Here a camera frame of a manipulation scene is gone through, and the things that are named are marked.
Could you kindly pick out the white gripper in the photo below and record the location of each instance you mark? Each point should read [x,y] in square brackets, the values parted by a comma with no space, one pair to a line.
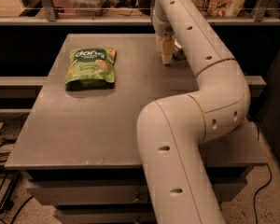
[162,28]

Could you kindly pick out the silver blue redbull can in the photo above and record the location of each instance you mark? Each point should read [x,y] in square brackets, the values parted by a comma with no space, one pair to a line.
[178,51]

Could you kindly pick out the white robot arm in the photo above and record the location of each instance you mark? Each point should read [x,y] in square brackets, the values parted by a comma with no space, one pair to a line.
[170,130]

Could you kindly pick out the green snack chip bag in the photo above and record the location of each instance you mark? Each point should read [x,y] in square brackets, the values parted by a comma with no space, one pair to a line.
[91,67]

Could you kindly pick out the grey drawer cabinet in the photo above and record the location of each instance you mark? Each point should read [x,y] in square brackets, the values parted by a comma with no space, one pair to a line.
[79,150]

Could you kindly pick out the grey metal shelf rail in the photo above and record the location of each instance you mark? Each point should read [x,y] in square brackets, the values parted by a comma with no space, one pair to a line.
[61,12]

